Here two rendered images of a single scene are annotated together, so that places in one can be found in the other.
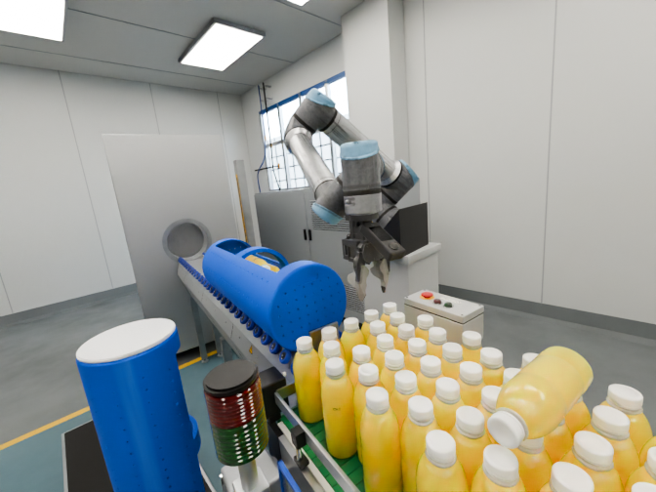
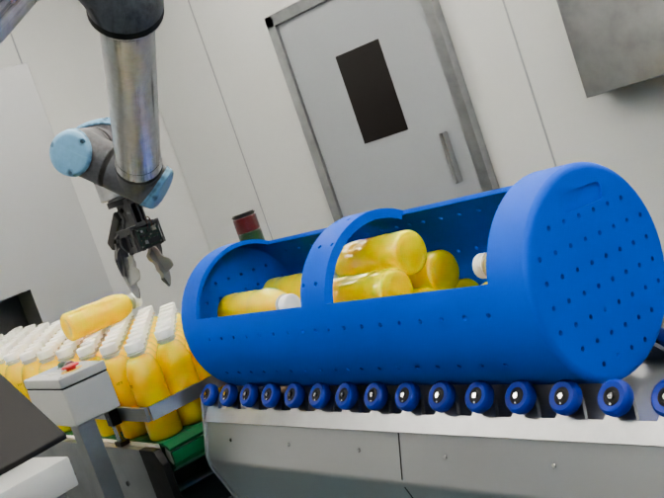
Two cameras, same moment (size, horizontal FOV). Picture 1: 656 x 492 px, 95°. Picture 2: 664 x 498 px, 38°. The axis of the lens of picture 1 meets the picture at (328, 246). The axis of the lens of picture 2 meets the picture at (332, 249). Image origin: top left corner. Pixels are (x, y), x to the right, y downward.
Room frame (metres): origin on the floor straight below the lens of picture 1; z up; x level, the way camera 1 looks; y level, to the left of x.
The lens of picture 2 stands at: (2.79, 0.16, 1.36)
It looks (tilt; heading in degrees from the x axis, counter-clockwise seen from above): 6 degrees down; 176
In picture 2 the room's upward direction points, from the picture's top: 19 degrees counter-clockwise
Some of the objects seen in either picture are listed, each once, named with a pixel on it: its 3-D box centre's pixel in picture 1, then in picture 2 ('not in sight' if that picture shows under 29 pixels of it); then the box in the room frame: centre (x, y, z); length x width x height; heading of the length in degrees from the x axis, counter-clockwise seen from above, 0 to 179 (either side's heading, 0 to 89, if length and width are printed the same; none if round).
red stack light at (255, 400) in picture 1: (234, 394); (246, 223); (0.32, 0.13, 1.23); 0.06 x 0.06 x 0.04
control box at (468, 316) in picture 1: (441, 316); (70, 392); (0.83, -0.32, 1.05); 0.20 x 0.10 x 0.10; 33
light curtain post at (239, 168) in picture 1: (255, 272); not in sight; (2.27, 0.59, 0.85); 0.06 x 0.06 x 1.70; 33
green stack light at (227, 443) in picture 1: (240, 427); (252, 240); (0.32, 0.13, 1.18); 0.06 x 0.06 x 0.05
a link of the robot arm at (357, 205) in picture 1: (361, 204); (120, 188); (0.73, -0.09, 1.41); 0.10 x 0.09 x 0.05; 123
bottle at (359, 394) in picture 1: (371, 417); not in sight; (0.53, -0.05, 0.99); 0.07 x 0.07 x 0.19
